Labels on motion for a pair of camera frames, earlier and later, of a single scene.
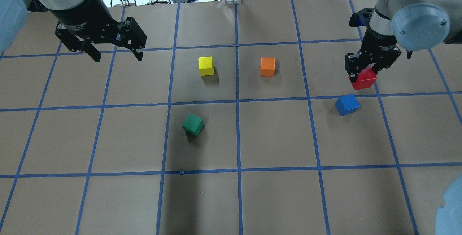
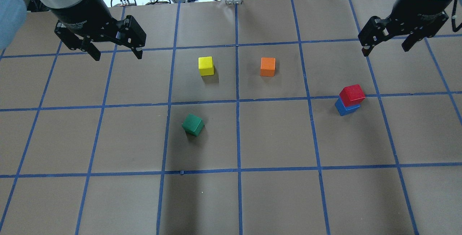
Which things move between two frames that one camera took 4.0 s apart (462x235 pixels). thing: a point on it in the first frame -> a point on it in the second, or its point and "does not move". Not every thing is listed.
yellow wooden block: [205, 66] does not move
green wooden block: [193, 125] does not move
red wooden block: [366, 79] -> [352, 95]
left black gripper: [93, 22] does not move
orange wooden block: [267, 66] does not move
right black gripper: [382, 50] -> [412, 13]
